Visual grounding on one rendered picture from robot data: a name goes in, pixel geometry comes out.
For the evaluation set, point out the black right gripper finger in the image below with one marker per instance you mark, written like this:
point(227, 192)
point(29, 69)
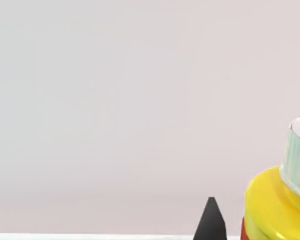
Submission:
point(211, 222)

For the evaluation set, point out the yellow bottle with white cap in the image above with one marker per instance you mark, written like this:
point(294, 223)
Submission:
point(275, 200)

